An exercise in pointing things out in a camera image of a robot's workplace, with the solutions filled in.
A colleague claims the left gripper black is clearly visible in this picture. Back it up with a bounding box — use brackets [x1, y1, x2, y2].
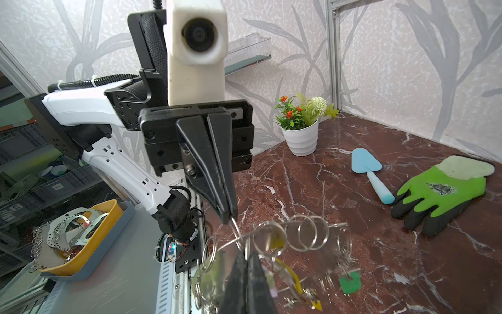
[139, 99, 254, 225]

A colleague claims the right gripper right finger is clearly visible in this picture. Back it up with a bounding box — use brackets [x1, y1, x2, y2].
[248, 252, 277, 314]

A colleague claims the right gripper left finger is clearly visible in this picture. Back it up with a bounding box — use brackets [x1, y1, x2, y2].
[218, 253, 248, 314]

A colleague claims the large metal key ring plate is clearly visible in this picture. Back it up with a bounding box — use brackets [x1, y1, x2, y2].
[191, 214, 360, 313]

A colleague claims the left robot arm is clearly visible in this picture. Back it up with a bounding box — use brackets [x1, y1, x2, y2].
[26, 1, 254, 243]

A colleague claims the key with yellow tag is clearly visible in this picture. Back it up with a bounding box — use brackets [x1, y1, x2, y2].
[267, 235, 322, 311]

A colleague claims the green lit circuit board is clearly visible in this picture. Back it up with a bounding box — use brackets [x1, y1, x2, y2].
[165, 241, 177, 262]

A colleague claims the key with green tag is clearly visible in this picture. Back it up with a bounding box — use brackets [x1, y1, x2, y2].
[339, 271, 362, 294]

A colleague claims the potted plant white pot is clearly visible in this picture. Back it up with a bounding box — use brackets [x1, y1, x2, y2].
[274, 92, 340, 157]

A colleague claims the light blue toy trowel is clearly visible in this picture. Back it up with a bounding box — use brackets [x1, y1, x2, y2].
[351, 148, 395, 205]

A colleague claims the yellow tray with parts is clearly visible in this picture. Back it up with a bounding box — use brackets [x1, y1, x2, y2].
[31, 200, 128, 277]

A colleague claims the green black garden glove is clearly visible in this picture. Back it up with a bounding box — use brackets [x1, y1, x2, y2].
[391, 155, 495, 238]

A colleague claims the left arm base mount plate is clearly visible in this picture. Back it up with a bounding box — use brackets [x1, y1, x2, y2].
[175, 234, 202, 273]

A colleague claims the clear acrylic wall shelf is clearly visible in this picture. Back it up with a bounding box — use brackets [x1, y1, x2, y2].
[224, 33, 272, 75]

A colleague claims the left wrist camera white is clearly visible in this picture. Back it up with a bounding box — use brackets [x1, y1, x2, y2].
[163, 0, 229, 106]

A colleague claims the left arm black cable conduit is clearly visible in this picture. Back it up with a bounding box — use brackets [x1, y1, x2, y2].
[46, 0, 166, 94]

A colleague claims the aluminium frame back crossbar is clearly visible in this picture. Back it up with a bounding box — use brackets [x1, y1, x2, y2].
[327, 0, 380, 12]

